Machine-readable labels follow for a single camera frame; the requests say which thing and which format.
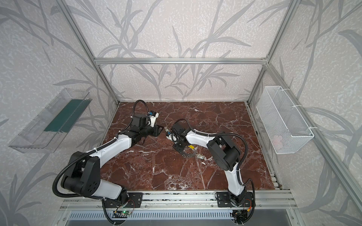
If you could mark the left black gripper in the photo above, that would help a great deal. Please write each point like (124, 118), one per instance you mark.
(154, 131)

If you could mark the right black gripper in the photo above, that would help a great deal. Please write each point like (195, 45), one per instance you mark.
(181, 145)

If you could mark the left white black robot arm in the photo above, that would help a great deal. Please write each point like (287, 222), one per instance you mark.
(81, 177)

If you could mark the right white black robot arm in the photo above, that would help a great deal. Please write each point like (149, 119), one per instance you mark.
(229, 150)

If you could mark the pink object in basket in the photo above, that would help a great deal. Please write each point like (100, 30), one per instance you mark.
(277, 142)

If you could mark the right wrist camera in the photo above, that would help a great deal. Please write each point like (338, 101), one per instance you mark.
(169, 134)

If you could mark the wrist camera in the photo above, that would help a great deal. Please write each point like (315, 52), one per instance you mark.
(152, 116)
(169, 134)

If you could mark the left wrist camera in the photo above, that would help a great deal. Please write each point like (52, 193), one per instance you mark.
(152, 116)

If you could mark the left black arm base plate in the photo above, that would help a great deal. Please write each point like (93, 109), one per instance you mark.
(129, 200)

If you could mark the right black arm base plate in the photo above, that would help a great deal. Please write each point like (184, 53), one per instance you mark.
(224, 200)

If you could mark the aluminium front rail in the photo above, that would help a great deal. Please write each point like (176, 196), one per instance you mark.
(185, 200)

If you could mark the clear plastic wall bin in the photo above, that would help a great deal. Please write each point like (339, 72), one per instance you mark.
(49, 128)

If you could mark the white wire mesh basket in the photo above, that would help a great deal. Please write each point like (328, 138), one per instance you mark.
(281, 116)

